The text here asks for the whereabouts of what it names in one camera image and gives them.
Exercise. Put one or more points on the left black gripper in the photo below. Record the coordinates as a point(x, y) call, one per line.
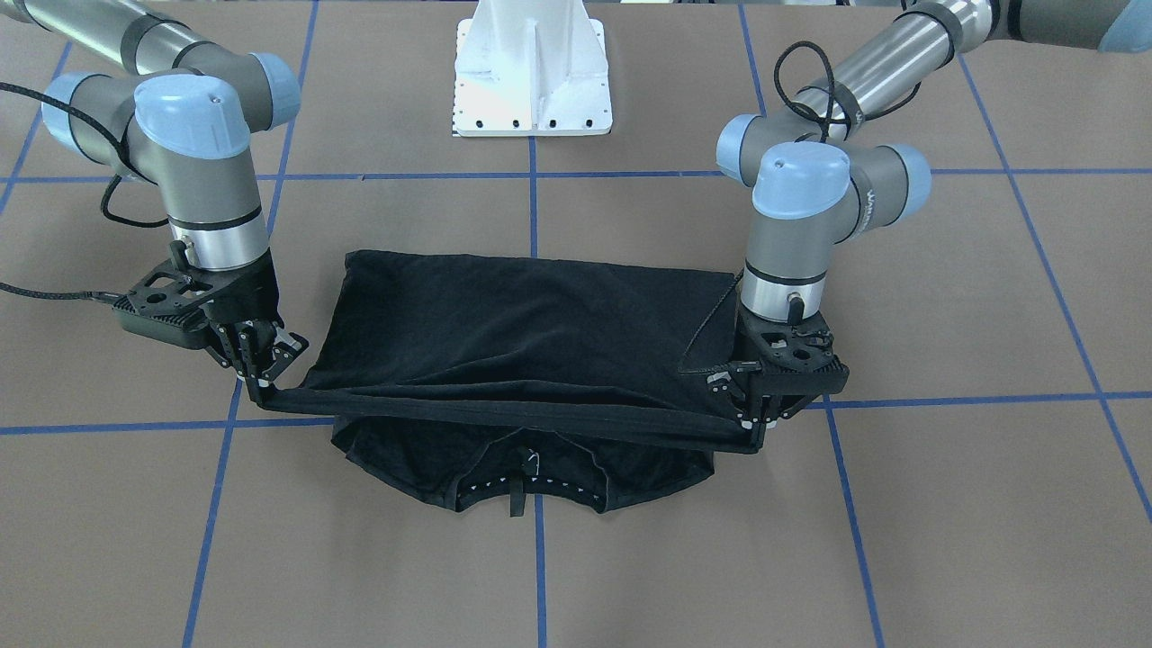
point(746, 345)

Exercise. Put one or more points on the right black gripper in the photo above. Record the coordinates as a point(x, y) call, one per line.
point(255, 290)

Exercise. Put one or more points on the black printed t-shirt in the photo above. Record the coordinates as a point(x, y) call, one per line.
point(459, 378)

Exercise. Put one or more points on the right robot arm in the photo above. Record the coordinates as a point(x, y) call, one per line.
point(181, 118)

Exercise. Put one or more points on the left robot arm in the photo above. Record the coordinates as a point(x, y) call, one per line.
point(811, 189)

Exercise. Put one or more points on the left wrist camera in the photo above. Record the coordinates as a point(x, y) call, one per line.
point(800, 362)

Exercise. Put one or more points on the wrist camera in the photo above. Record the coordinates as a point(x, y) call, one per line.
point(166, 305)
point(800, 362)

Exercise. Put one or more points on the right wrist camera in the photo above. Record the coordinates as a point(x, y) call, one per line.
point(166, 305)

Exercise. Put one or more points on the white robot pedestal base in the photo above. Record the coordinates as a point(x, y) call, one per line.
point(531, 68)

